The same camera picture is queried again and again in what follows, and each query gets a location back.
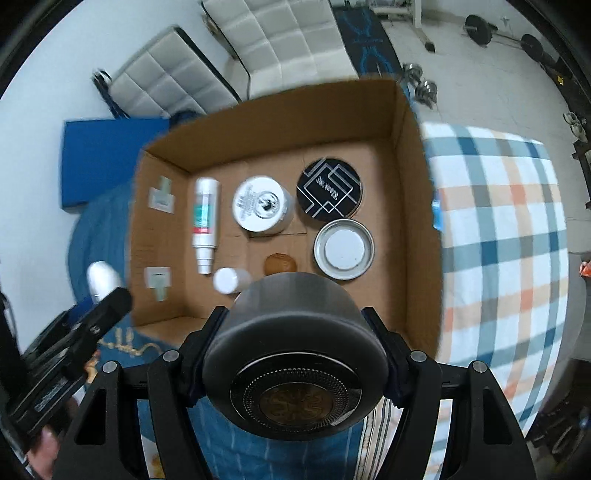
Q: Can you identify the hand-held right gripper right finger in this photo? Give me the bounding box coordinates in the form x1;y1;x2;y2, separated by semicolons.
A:
364;307;536;480

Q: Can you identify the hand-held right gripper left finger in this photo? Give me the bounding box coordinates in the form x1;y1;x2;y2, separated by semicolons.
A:
55;305;229;480

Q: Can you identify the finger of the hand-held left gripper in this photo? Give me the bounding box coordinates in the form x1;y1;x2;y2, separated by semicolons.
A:
58;300;95;326
81;287;133;340

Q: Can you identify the small white round case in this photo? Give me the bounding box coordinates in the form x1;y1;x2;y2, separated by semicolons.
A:
87;261;124;303

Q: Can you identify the small white bottle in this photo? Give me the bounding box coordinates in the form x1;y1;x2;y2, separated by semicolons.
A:
213;268;252;295

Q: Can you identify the round metal tin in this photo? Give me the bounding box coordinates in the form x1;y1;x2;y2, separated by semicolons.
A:
202;272;389;441

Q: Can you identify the brown walnut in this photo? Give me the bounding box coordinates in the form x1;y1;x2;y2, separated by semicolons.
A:
264;253;297;276

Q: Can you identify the round metal tin lid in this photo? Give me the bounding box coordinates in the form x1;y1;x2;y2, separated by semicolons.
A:
314;219;377;280

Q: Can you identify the white spray bottle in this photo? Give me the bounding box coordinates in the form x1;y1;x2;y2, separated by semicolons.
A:
191;178;221;276

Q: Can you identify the white round jar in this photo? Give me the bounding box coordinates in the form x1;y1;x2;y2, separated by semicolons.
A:
232;176;296;238

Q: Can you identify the black round compact case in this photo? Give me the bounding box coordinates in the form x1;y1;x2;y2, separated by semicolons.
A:
295;157;364;221

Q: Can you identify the cardboard box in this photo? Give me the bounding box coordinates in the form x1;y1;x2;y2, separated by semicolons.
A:
130;79;444;365

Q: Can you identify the person's left hand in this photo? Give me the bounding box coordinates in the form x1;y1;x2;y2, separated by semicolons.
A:
28;427;63;480

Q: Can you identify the blue striped blanket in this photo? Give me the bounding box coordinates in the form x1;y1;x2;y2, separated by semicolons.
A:
68;182;370;480

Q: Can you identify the blue foam mat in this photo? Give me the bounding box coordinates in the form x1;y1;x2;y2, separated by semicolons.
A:
59;117;171;213

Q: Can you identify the checked cloth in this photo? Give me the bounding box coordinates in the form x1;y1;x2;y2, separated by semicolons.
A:
355;121;571;480

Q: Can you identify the white quilted floor chair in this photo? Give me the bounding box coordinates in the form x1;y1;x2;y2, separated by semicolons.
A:
201;0;361;100
92;25;243;121

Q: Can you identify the dark wooden chair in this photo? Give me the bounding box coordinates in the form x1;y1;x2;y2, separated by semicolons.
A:
573;134;591;208

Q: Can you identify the pair of white shoes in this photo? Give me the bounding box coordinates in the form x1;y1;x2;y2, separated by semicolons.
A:
563;111;585;137

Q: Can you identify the short barbell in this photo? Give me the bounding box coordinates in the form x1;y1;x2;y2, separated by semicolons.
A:
464;14;555;63

